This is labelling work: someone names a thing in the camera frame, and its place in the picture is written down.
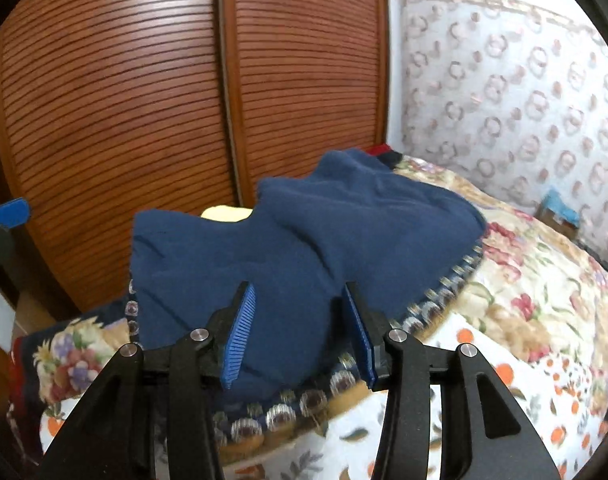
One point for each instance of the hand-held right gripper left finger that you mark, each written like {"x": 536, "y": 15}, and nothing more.
{"x": 239, "y": 335}

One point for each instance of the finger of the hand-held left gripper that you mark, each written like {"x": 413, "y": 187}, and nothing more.
{"x": 4, "y": 214}

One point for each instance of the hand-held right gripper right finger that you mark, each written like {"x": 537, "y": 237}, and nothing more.
{"x": 361, "y": 335}

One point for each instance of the navy blue printed t-shirt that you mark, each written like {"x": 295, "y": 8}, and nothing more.
{"x": 294, "y": 240}

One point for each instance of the dark patterned pillow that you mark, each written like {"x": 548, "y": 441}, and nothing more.
{"x": 304, "y": 402}

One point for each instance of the yellow soft cushion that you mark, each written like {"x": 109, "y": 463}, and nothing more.
{"x": 226, "y": 214}

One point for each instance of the white orange-print bedsheet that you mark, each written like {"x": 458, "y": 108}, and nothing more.
{"x": 484, "y": 410}

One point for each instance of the brown louvered wooden wardrobe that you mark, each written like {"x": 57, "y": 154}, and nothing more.
{"x": 134, "y": 85}

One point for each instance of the floral quilt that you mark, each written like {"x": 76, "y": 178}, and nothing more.
{"x": 534, "y": 270}

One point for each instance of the blue item on brown box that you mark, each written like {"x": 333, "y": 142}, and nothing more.
{"x": 561, "y": 212}

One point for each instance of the sheer circle-patterned curtain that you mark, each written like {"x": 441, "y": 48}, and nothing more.
{"x": 509, "y": 100}

